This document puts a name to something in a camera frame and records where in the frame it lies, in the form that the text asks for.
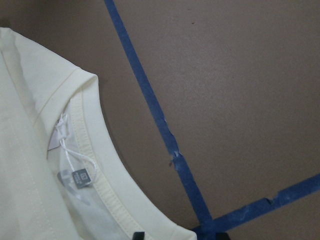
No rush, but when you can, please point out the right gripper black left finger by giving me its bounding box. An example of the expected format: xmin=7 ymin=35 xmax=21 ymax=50
xmin=132 ymin=231 xmax=145 ymax=240

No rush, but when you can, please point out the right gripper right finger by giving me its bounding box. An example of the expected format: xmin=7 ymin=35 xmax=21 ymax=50
xmin=192 ymin=231 xmax=232 ymax=240

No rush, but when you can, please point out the cream long-sleeve printed shirt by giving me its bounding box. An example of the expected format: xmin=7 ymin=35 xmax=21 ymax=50
xmin=0 ymin=27 xmax=197 ymax=240

